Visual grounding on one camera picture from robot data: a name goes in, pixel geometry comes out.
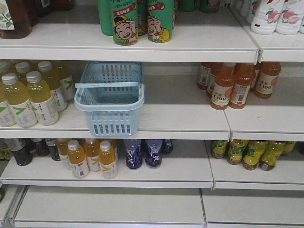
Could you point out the green cartoon tea bottle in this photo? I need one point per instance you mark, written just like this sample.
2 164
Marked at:
160 20
124 15

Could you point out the yellow lemon tea bottle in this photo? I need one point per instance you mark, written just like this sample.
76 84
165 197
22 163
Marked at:
235 151
269 157
219 148
255 150
288 148

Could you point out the white bottom right shelf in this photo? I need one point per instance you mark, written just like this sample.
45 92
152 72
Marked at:
226 208

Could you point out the blue sports drink bottle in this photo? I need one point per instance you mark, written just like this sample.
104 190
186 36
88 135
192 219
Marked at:
133 153
167 146
153 157

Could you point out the white middle left shelf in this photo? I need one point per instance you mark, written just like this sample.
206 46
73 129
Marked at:
186 167

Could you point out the pale green drink bottle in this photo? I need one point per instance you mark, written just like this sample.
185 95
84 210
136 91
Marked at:
41 99
64 72
18 100
51 77

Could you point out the brown flower tea bottle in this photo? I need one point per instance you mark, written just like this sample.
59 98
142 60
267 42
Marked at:
17 18

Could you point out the white peach drink bottle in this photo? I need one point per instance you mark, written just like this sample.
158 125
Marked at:
266 16
291 17

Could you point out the orange tea bottle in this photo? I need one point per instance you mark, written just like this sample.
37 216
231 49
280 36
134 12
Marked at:
243 80
223 87
268 78

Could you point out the orange juice bottle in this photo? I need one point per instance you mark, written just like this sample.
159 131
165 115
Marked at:
91 148
62 145
77 159
107 160

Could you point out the white top right shelf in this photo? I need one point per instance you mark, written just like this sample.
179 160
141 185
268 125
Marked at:
274 47

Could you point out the light blue plastic basket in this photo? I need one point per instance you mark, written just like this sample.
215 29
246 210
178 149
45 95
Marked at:
111 94

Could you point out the dark tea bottle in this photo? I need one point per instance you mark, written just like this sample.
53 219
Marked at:
52 148
17 146
40 146

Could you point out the white top left shelf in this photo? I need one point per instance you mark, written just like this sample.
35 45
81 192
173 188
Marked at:
76 35

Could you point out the white upper right shelf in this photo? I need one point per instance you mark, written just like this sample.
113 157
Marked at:
279 118

